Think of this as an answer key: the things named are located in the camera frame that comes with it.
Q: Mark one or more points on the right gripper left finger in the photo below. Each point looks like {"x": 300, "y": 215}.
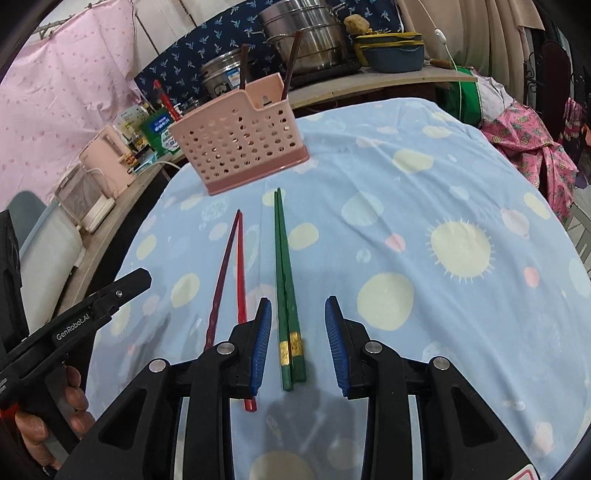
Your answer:
{"x": 251, "y": 340}

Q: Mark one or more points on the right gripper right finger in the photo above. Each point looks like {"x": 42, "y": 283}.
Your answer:
{"x": 347, "y": 338}

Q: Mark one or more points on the green chopstick left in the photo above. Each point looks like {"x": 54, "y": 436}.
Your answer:
{"x": 284, "y": 347}

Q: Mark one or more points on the green chopstick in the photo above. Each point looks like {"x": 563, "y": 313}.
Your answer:
{"x": 297, "y": 363}
{"x": 284, "y": 347}

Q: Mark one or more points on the red chopstick on table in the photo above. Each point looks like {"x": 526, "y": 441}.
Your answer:
{"x": 240, "y": 273}

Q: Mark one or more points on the green chopstick right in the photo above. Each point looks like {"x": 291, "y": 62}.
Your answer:
{"x": 297, "y": 363}

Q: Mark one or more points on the white plastic storage bin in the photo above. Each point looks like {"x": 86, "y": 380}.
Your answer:
{"x": 50, "y": 252}

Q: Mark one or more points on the blue polka dot tablecloth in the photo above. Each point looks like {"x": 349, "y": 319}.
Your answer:
{"x": 425, "y": 233}

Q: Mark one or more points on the pink electric kettle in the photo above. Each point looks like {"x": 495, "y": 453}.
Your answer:
{"x": 106, "y": 157}

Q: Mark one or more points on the pink perforated utensil holder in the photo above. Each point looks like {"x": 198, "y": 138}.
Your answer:
{"x": 241, "y": 136}

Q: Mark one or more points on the green detergent container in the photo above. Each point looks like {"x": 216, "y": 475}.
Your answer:
{"x": 156, "y": 131}

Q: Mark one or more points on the small stainless steel pot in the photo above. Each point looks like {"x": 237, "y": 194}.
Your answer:
{"x": 221, "y": 74}

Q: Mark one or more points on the green plastic bag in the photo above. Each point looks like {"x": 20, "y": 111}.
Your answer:
{"x": 463, "y": 100}

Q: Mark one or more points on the pink floral curtain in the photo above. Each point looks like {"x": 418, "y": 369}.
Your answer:
{"x": 60, "y": 92}

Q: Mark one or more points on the red chopstick in holder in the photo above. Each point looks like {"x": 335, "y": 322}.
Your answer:
{"x": 164, "y": 99}

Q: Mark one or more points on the pink floral fabric pile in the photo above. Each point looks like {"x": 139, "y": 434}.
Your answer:
{"x": 521, "y": 136}

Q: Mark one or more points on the brown chopstick in holder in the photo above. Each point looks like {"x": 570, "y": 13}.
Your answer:
{"x": 291, "y": 63}
{"x": 244, "y": 66}

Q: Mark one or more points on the navy patterned cloth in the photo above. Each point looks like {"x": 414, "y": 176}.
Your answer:
{"x": 178, "y": 68}

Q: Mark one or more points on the large stainless steel pot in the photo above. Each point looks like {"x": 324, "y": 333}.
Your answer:
{"x": 324, "y": 44}

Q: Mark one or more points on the beige hanging cloth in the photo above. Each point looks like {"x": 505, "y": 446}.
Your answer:
{"x": 488, "y": 35}

